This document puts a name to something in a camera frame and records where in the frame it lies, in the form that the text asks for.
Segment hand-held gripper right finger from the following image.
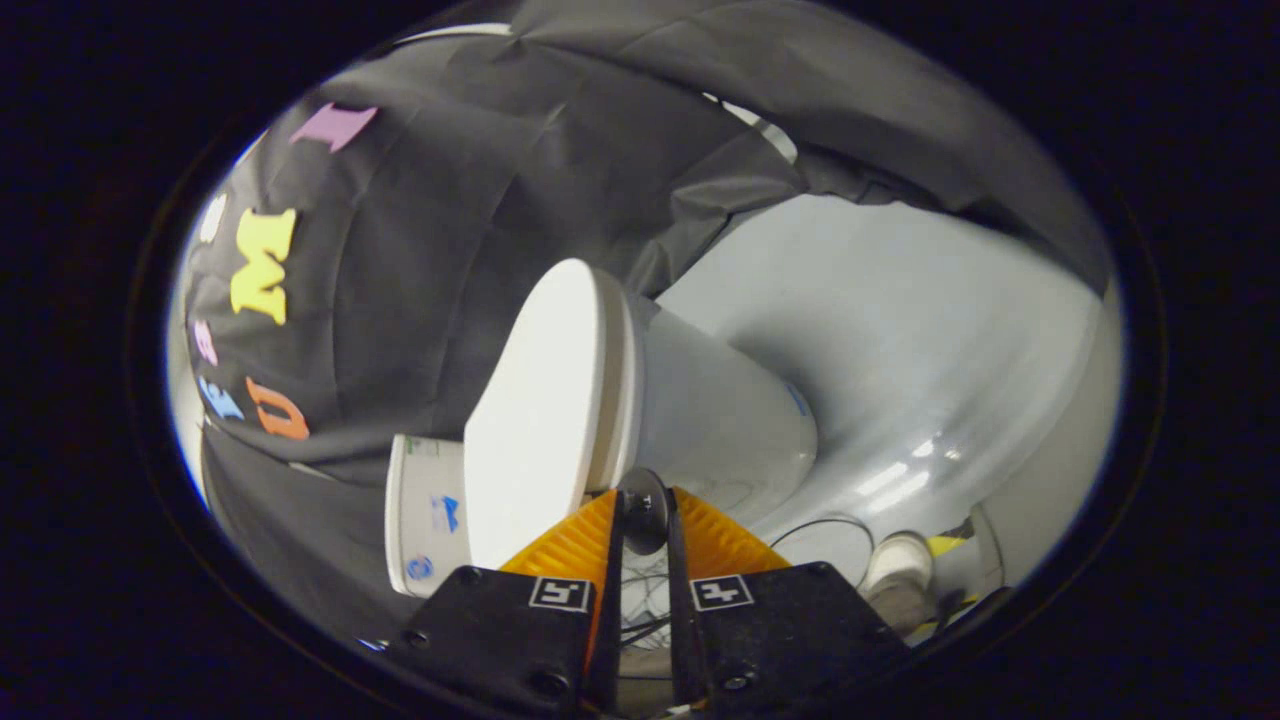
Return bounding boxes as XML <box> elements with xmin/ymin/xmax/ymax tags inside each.
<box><xmin>665</xmin><ymin>487</ymin><xmax>911</xmax><ymax>716</ymax></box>

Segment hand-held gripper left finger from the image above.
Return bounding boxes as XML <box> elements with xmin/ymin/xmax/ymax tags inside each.
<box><xmin>385</xmin><ymin>487</ymin><xmax>626</xmax><ymax>716</ymax></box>

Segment white toilet lid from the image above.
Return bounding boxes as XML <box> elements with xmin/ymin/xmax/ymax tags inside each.
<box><xmin>463</xmin><ymin>258</ymin><xmax>671</xmax><ymax>571</ymax></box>

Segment person's white shoe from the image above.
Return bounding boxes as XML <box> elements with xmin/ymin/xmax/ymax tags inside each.
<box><xmin>865</xmin><ymin>532</ymin><xmax>936</xmax><ymax>631</ymax></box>

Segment black backdrop cloth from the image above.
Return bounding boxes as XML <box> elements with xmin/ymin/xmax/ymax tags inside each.
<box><xmin>180</xmin><ymin>0</ymin><xmax>1116</xmax><ymax>641</ymax></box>

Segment black cable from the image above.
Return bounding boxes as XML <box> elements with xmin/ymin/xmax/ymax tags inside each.
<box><xmin>768</xmin><ymin>515</ymin><xmax>878</xmax><ymax>591</ymax></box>

